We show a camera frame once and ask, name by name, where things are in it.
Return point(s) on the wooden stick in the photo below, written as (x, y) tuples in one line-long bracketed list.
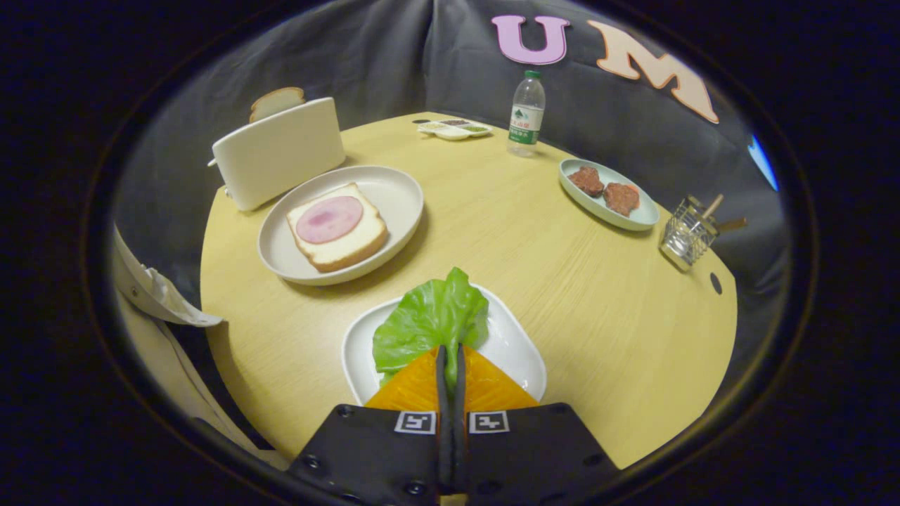
[(733, 225), (712, 206)]

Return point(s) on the beige round plate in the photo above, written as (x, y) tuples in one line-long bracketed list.
[(394, 197)]

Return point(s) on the light green oval plate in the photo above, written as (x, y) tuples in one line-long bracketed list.
[(643, 214)]

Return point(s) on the white chair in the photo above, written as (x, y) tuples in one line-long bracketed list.
[(169, 358)]

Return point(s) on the pink ham slice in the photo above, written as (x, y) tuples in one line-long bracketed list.
[(329, 219)]

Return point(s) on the white divided bean tray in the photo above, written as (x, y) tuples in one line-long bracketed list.
[(450, 130)]

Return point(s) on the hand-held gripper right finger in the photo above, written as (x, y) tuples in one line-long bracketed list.
[(460, 436)]

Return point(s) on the white bread slice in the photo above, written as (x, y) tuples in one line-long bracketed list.
[(344, 249)]

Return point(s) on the brown meat patty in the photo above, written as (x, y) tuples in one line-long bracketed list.
[(586, 180), (621, 199)]

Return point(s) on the clear plastic water bottle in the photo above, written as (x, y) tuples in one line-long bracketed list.
[(526, 119)]

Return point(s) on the brown crust bread slice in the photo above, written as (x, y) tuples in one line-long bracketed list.
[(276, 102)]

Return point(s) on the white toaster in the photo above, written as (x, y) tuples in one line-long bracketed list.
[(281, 158)]

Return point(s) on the green lettuce leaf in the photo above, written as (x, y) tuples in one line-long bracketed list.
[(429, 323)]

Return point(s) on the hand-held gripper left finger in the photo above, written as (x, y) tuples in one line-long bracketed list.
[(442, 436)]

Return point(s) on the white square plate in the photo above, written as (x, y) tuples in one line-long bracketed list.
[(513, 344)]

